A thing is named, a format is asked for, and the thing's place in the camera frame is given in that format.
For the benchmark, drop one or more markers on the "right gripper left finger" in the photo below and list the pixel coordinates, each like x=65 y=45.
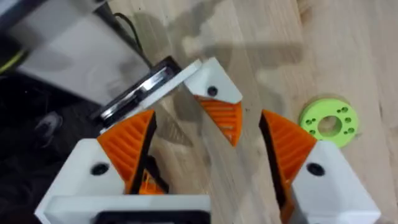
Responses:
x=93 y=161

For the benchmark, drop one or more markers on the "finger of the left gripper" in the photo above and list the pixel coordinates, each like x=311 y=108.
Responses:
x=214 y=81

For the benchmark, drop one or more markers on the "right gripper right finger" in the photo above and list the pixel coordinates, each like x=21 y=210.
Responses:
x=329 y=189

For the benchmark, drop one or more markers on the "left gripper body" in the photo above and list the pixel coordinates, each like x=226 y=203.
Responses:
x=84 y=59

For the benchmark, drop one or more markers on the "green disc with holes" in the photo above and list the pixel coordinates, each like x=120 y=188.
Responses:
x=314 y=113

